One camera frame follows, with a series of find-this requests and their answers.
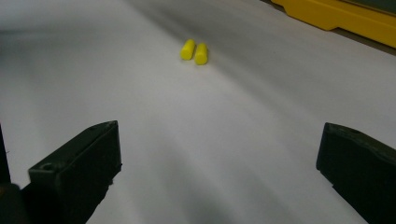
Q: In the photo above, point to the yellow and black organizer box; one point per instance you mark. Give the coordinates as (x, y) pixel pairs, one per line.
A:
(342, 15)

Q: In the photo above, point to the yellow foam earplug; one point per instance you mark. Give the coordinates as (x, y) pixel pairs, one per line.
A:
(201, 53)
(188, 49)

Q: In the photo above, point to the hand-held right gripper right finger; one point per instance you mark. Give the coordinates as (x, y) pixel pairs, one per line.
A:
(361, 171)

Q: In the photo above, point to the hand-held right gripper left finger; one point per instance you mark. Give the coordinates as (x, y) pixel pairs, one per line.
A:
(76, 169)

